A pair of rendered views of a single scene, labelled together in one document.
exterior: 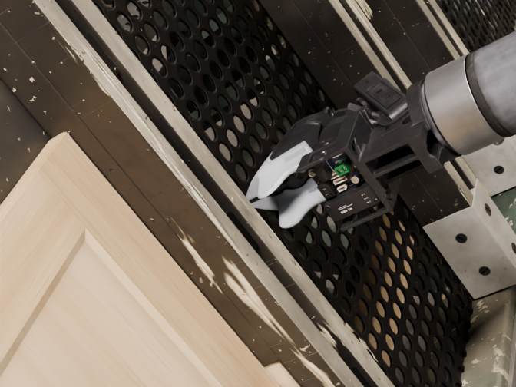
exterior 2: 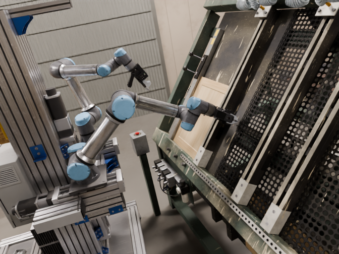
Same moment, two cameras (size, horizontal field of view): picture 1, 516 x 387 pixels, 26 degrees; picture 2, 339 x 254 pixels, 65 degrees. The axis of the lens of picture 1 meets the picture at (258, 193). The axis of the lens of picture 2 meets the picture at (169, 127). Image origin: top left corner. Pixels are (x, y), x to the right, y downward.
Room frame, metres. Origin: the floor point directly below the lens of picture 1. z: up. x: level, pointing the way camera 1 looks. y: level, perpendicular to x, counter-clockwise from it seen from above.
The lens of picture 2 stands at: (1.83, -1.15, 1.94)
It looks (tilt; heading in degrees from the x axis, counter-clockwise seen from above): 26 degrees down; 146
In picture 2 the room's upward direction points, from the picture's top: 11 degrees counter-clockwise
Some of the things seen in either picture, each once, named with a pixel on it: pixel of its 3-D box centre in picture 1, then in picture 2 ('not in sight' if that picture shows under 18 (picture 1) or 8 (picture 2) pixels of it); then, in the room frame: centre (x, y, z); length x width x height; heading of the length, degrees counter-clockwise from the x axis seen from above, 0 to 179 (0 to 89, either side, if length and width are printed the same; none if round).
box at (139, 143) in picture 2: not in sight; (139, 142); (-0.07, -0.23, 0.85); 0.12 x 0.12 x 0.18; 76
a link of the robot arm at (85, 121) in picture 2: not in sight; (84, 122); (-0.09, -0.62, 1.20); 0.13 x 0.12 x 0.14; 130
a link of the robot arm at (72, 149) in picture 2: not in sight; (79, 154); (0.37, -0.84, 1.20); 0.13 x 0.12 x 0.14; 156
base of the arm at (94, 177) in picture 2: not in sight; (86, 170); (0.36, -0.83, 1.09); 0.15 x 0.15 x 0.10
